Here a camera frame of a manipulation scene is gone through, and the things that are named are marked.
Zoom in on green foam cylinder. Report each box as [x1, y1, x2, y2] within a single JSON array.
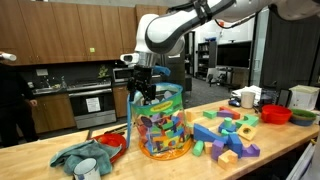
[[192, 140, 204, 156]]

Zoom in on white paper cup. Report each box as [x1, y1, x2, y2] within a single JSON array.
[[241, 91, 255, 109]]

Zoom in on yellow foam ring block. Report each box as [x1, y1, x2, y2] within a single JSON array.
[[237, 124, 257, 141]]

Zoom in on red foam block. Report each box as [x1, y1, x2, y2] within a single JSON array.
[[218, 106, 240, 120]]

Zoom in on clear plastic toy bag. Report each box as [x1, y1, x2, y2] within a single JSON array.
[[127, 82, 192, 160]]

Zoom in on white metal mug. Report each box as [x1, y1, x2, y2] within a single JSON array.
[[73, 158, 101, 180]]

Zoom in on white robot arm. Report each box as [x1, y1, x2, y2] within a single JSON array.
[[127, 0, 320, 101]]

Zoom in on large blue foam block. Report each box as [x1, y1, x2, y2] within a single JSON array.
[[193, 124, 243, 158]]

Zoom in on green and blue bowls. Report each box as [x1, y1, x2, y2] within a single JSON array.
[[290, 109, 316, 126]]

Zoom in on silver microwave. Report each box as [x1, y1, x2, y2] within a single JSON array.
[[113, 68, 134, 82]]

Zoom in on tan foam arch block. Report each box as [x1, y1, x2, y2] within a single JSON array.
[[218, 150, 238, 169]]

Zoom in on red plate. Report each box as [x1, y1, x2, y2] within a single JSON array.
[[96, 133, 126, 163]]

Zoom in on small purple foam block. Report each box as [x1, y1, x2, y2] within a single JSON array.
[[211, 140, 224, 160]]

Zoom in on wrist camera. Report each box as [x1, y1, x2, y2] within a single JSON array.
[[120, 53, 139, 65]]

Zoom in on black oven stove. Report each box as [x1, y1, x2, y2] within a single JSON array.
[[67, 80, 117, 129]]

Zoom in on green foam bridge block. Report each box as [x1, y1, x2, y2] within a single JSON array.
[[236, 115, 259, 128]]

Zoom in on white storage box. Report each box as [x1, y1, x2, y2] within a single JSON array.
[[289, 85, 320, 110]]

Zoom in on person in black clothes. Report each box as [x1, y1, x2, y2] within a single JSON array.
[[0, 63, 39, 147]]

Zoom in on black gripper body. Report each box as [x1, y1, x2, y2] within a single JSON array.
[[127, 65, 156, 100]]

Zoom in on teal cloth towel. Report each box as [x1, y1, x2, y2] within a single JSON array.
[[49, 140, 122, 175]]

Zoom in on red plastic bowl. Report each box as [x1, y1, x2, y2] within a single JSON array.
[[261, 104, 293, 125]]

